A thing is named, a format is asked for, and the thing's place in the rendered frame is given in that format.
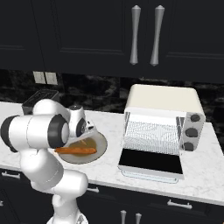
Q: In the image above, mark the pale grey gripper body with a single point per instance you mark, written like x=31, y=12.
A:
x=86, y=135

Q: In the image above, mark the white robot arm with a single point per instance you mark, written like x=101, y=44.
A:
x=35, y=131

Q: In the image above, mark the orange baguette bread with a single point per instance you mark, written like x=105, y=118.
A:
x=77, y=150

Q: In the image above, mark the black toaster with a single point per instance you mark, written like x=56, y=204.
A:
x=40, y=97

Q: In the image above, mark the glass toaster oven door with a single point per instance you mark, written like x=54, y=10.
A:
x=150, y=161

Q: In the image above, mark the cream toaster oven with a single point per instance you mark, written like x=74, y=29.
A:
x=163, y=100

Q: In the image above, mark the dark toaster oven knob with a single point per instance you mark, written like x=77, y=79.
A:
x=194, y=117
x=191, y=132
x=189, y=146

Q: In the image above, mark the grey round plate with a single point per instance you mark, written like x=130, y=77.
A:
x=99, y=147

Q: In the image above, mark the black drawer front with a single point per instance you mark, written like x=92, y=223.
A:
x=180, y=208
x=105, y=194
x=11, y=182

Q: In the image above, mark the beige wall switch plate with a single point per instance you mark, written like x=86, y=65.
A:
x=38, y=77
x=51, y=78

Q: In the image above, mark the black wall cupboard door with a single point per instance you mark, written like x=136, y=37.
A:
x=192, y=38
x=93, y=35
x=17, y=32

